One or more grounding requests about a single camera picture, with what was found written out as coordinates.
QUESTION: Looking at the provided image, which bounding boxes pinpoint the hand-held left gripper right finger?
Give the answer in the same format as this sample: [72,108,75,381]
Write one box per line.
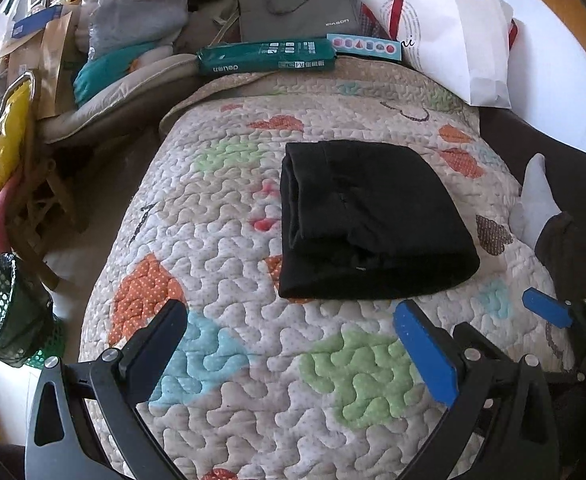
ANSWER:
[393,299,558,480]

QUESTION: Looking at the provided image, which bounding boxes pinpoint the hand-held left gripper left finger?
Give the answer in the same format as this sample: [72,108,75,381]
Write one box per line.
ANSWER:
[23,299,189,480]

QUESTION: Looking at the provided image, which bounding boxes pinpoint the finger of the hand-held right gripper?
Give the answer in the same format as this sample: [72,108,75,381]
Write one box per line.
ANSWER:
[522,287,586,356]

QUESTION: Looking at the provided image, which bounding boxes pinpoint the black pants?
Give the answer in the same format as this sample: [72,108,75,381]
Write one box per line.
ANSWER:
[277,141,481,301]

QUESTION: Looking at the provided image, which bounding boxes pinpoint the person's foot in white sock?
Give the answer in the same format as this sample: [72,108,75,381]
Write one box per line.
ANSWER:
[509,152,564,246]

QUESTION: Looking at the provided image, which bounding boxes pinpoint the quilted patterned blanket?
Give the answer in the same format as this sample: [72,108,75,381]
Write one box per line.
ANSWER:
[78,57,576,480]

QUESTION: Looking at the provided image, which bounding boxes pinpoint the green mesh basket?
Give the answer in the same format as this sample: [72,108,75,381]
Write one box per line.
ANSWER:
[0,252,56,366]

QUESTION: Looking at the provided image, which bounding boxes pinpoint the wooden chair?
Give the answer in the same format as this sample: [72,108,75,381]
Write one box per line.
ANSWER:
[3,125,81,291]

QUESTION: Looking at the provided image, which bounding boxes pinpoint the beige seat cushion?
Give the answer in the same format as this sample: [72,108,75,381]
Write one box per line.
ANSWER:
[38,52,199,143]

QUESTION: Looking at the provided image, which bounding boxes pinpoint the yellow printed bag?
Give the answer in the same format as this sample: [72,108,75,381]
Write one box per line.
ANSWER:
[0,80,34,206]

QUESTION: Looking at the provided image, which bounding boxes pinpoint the teal cushion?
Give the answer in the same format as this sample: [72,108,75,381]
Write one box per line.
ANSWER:
[72,42,159,108]

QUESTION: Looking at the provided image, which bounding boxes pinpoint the brown paper bag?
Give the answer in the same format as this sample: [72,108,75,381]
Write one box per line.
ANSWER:
[36,10,74,121]

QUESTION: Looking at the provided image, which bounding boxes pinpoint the green paper ream pack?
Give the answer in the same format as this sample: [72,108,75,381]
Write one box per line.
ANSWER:
[195,37,335,78]

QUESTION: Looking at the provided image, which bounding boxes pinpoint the light blue flat box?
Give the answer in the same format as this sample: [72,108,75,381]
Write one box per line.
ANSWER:
[326,33,404,62]

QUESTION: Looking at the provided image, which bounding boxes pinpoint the clear plastic bag of cloth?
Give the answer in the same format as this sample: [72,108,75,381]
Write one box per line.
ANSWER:
[76,0,189,61]

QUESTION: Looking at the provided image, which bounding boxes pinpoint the dark blue box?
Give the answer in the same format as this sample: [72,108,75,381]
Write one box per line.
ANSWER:
[10,7,64,38]

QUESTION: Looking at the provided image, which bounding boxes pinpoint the white plastic bag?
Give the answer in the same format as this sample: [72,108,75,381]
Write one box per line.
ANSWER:
[0,0,26,41]

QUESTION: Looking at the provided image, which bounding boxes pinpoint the grey laptop bag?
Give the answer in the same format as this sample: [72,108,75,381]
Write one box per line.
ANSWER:
[237,0,360,43]

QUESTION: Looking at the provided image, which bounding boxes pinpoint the white paper bag red handles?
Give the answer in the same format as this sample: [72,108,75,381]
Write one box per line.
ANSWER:
[360,0,518,110]

